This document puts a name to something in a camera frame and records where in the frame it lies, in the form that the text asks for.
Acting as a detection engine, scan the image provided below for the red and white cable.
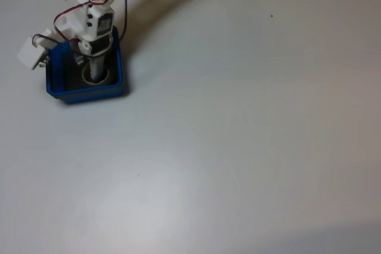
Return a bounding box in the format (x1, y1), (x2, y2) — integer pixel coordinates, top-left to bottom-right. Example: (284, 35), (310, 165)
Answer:
(52, 0), (115, 42)

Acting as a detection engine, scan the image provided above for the black tape roll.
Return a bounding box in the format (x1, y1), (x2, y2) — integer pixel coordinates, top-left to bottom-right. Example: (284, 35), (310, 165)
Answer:
(76, 57), (117, 89)

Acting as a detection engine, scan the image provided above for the black cable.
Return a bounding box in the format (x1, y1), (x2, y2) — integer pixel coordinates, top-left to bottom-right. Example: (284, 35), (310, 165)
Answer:
(32, 0), (130, 58)

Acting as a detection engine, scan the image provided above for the blue plastic box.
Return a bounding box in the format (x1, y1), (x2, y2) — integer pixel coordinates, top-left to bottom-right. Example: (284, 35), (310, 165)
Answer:
(44, 24), (129, 105)

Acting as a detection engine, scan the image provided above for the black square liner pad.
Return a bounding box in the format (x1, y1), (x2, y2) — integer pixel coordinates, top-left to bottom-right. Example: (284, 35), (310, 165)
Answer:
(64, 46), (119, 92)

